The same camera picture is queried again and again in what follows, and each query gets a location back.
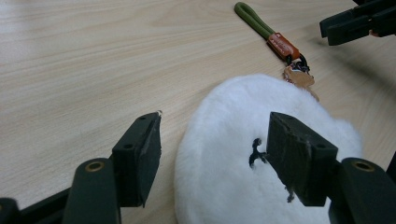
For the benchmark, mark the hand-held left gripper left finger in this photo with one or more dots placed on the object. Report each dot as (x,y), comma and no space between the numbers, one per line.
(137,158)

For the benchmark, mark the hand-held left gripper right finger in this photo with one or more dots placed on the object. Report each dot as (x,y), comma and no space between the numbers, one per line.
(295,155)

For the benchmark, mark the white fluffy plush toy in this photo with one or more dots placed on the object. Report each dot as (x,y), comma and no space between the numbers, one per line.
(224,130)

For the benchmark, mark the brass key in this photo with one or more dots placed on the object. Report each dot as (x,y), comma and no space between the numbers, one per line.
(300,79)

